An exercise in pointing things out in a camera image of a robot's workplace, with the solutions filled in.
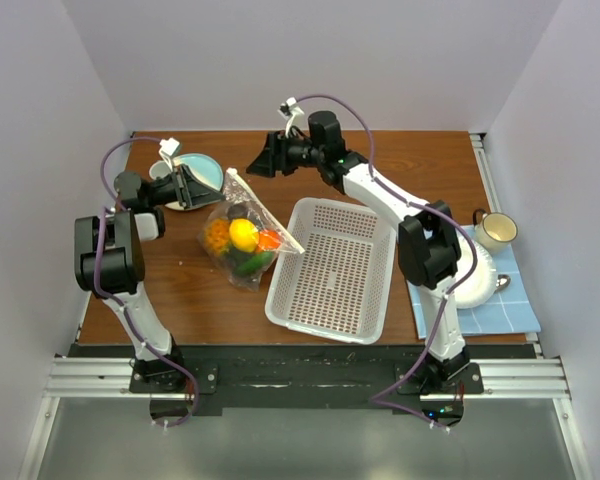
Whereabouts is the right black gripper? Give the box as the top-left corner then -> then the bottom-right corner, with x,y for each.
245,130 -> 323,180

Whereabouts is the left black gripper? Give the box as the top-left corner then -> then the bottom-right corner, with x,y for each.
145,164 -> 225,210

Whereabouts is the clear zip top bag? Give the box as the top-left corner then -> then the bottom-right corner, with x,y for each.
198,168 -> 305,291

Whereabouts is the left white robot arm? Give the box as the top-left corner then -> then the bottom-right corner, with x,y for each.
74,164 -> 224,392

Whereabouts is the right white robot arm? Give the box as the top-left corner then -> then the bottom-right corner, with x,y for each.
247,107 -> 470,393

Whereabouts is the yellow fake lemon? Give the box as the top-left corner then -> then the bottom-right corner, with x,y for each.
229,218 -> 260,253

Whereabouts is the orange fake tomato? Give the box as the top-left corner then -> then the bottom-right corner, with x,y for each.
256,229 -> 282,252

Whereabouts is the green fake pepper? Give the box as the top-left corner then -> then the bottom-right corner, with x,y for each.
234,251 -> 276,277

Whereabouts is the cream and blue plate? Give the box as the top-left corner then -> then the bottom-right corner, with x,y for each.
173,153 -> 224,191

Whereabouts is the small grey cup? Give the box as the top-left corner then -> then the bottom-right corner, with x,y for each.
149,160 -> 173,181

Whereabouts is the white perforated plastic basket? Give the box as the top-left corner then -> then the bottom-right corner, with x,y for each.
265,198 -> 396,345

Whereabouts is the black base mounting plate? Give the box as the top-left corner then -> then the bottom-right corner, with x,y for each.
128,344 -> 537,431

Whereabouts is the cream enamel mug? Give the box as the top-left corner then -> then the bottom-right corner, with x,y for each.
472,208 -> 518,255

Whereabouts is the white paper plate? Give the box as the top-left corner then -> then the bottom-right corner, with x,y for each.
454,235 -> 497,309

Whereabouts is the metal spoon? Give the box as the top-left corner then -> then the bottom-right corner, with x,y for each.
495,274 -> 511,292

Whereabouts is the blue checked cloth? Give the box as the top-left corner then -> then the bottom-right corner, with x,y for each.
409,224 -> 542,341

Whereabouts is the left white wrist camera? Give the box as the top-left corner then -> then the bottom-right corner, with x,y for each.
159,137 -> 181,171

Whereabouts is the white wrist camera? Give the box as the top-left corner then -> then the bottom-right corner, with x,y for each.
159,137 -> 181,171
278,97 -> 305,137

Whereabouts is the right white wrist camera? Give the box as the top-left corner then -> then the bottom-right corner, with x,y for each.
278,97 -> 305,137

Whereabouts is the aluminium frame rail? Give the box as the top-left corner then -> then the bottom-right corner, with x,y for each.
43,345 -> 568,400

